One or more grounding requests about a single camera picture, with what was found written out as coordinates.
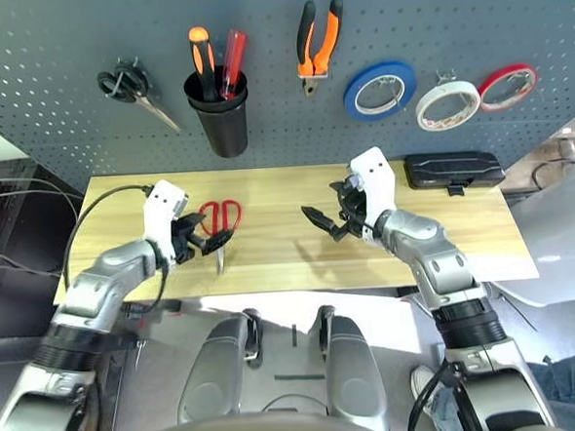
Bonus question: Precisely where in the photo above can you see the red handled scissors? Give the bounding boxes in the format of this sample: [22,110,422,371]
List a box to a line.
[197,198,248,276]

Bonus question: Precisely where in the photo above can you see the grey loose cable bundle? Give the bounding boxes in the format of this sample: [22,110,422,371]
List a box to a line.
[0,172,90,283]

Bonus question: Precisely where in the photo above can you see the black plastic tool case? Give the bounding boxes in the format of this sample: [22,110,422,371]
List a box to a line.
[403,148,508,201]

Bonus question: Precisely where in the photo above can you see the black plastic cup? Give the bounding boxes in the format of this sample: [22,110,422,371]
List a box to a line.
[182,68,253,162]

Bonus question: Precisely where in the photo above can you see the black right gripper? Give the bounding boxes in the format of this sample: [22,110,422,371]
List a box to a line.
[298,176,374,245]

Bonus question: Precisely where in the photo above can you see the white tape roll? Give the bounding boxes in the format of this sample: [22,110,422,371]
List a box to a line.
[413,79,483,134]

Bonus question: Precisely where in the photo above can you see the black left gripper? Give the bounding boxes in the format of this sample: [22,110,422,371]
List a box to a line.
[170,208,237,265]

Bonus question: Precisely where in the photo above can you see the grey robot leg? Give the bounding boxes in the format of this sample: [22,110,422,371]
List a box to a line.
[170,308,270,426]
[315,300,393,431]

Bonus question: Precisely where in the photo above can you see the orange black screwdriver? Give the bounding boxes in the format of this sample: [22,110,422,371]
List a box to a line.
[187,25,219,104]

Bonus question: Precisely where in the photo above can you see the red tape roll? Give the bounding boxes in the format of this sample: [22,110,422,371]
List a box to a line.
[475,61,542,113]

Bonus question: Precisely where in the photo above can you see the grey robot right leg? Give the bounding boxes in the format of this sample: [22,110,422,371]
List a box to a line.
[315,300,393,431]

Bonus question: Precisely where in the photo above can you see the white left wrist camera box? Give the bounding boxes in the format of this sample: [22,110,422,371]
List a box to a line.
[140,177,194,274]

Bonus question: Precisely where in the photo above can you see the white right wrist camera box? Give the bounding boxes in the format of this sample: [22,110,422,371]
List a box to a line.
[349,145,400,232]

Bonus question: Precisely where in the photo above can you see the grey robot left leg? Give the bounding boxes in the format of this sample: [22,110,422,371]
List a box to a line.
[170,308,270,426]

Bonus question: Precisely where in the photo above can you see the white bystander shoe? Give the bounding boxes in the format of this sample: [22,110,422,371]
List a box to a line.
[409,365,444,405]

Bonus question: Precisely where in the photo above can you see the red handled screwdriver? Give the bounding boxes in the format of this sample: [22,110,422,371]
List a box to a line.
[214,28,252,101]

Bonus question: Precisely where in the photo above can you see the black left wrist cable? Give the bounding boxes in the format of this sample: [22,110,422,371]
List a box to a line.
[57,181,177,321]

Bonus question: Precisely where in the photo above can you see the orange black pliers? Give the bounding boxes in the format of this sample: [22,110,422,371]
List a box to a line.
[293,0,350,98]

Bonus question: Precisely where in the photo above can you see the black looped floor cable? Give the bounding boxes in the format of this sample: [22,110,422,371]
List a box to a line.
[530,158,575,191]

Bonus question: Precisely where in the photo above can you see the blue tape roll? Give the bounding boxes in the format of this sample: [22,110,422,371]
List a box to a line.
[341,59,419,123]

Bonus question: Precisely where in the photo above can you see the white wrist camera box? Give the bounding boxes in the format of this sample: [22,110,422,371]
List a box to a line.
[349,145,400,232]
[140,177,194,274]

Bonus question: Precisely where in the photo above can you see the black handled scissors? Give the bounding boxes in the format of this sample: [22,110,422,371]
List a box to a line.
[96,56,182,138]

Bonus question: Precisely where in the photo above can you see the grey perforated pegboard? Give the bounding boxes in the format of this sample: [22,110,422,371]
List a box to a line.
[0,0,575,200]

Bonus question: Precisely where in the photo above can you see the metal scissors hook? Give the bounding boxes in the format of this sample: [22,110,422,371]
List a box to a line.
[111,58,143,98]

